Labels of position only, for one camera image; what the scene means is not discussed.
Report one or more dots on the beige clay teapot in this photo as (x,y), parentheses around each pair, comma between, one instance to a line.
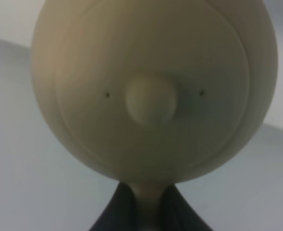
(154,92)

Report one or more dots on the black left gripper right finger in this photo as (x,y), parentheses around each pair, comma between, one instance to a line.
(175,214)

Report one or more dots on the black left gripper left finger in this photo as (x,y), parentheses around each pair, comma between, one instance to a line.
(122,212)

